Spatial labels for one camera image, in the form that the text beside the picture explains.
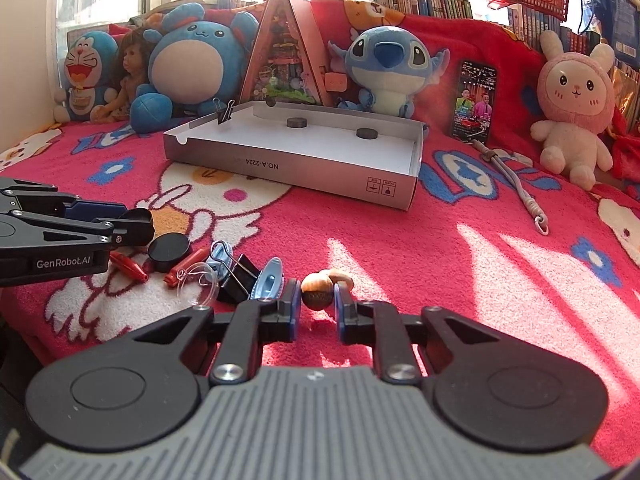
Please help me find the blue cat robot plush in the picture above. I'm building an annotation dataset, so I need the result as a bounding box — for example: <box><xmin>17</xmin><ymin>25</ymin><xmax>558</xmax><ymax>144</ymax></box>
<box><xmin>52</xmin><ymin>30</ymin><xmax>121</xmax><ymax>123</ymax></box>

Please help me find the blue paper bag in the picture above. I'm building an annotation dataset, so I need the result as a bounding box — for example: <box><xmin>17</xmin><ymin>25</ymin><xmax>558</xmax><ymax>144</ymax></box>
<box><xmin>575</xmin><ymin>0</ymin><xmax>640</xmax><ymax>68</ymax></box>

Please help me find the clear round plastic lid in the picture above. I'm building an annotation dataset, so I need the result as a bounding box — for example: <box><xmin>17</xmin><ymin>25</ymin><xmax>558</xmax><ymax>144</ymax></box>
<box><xmin>175</xmin><ymin>260</ymin><xmax>222</xmax><ymax>307</ymax></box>

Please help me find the smartphone with lit screen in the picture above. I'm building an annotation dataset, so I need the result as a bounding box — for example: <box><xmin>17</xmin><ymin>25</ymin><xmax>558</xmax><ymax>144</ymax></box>
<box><xmin>451</xmin><ymin>59</ymin><xmax>499</xmax><ymax>142</ymax></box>

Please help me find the row of dark books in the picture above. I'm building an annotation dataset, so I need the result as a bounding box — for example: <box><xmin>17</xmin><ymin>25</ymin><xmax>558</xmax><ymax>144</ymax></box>
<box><xmin>507</xmin><ymin>5</ymin><xmax>601</xmax><ymax>56</ymax></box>

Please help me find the light blue plastic clip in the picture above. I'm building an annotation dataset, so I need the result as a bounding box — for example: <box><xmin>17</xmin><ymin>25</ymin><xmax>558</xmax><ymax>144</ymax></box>
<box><xmin>248</xmin><ymin>257</ymin><xmax>285</xmax><ymax>301</ymax></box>
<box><xmin>207</xmin><ymin>241</ymin><xmax>236</xmax><ymax>274</ymax></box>

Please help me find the blue alien plush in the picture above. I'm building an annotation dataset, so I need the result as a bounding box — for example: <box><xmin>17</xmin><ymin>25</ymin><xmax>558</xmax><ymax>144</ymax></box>
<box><xmin>327</xmin><ymin>26</ymin><xmax>451</xmax><ymax>116</ymax></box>

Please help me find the brown-haired doll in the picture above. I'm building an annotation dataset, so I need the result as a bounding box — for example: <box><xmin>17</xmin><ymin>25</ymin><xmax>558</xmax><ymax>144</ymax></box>
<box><xmin>90</xmin><ymin>27</ymin><xmax>151</xmax><ymax>123</ymax></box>

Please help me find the brown wooden mushroom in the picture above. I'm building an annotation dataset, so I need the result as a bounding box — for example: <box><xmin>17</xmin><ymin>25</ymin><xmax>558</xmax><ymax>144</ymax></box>
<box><xmin>325</xmin><ymin>269</ymin><xmax>356</xmax><ymax>291</ymax></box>

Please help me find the pink bunny plush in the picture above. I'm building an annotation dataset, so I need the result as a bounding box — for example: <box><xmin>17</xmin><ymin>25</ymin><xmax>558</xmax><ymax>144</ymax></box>
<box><xmin>530</xmin><ymin>30</ymin><xmax>617</xmax><ymax>191</ymax></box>

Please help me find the white cardboard box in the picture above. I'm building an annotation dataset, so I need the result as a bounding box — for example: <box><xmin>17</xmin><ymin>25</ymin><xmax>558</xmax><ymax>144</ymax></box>
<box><xmin>163</xmin><ymin>100</ymin><xmax>426</xmax><ymax>211</ymax></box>

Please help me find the red crumpled cloth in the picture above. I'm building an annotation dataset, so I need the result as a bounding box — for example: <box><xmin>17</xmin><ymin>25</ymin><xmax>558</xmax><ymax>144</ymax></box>
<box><xmin>607</xmin><ymin>110</ymin><xmax>640</xmax><ymax>181</ymax></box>

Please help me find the red plastic capsule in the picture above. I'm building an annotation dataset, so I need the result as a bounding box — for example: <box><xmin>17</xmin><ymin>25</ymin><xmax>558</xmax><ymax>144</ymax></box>
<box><xmin>164</xmin><ymin>247</ymin><xmax>211</xmax><ymax>285</ymax></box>
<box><xmin>109</xmin><ymin>251</ymin><xmax>149</xmax><ymax>281</ymax></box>

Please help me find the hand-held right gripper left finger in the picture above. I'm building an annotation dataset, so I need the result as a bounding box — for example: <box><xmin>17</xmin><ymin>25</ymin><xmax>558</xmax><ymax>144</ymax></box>
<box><xmin>132</xmin><ymin>280</ymin><xmax>303</xmax><ymax>386</ymax></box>

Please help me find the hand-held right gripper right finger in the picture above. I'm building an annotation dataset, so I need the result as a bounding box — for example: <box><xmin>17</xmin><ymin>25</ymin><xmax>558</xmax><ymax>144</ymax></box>
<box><xmin>334</xmin><ymin>282</ymin><xmax>501</xmax><ymax>386</ymax></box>

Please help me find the grey lanyard cord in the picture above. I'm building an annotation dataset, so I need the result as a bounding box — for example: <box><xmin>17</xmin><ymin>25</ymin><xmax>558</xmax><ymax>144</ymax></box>
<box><xmin>472</xmin><ymin>140</ymin><xmax>551</xmax><ymax>236</ymax></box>

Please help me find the brown acorn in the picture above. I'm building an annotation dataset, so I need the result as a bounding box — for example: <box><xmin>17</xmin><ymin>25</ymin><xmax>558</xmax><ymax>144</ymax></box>
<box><xmin>301</xmin><ymin>272</ymin><xmax>335</xmax><ymax>311</ymax></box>

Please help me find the triangular toy house case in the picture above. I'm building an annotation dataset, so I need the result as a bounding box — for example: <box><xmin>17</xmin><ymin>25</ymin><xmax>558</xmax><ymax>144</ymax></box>
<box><xmin>237</xmin><ymin>0</ymin><xmax>333</xmax><ymax>108</ymax></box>

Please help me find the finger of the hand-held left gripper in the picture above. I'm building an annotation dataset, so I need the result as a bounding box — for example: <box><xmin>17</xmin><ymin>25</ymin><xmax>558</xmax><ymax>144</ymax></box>
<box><xmin>15</xmin><ymin>211</ymin><xmax>125</xmax><ymax>252</ymax></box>
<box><xmin>0</xmin><ymin>177</ymin><xmax>127</xmax><ymax>222</ymax></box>

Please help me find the large black binder clip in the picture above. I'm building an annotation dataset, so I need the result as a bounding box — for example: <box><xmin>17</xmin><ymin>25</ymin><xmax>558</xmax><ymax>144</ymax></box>
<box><xmin>216</xmin><ymin>254</ymin><xmax>262</xmax><ymax>306</ymax></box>

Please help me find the round blue mouse plush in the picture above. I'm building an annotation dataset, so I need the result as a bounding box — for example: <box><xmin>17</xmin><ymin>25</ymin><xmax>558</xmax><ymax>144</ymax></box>
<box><xmin>130</xmin><ymin>2</ymin><xmax>261</xmax><ymax>134</ymax></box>

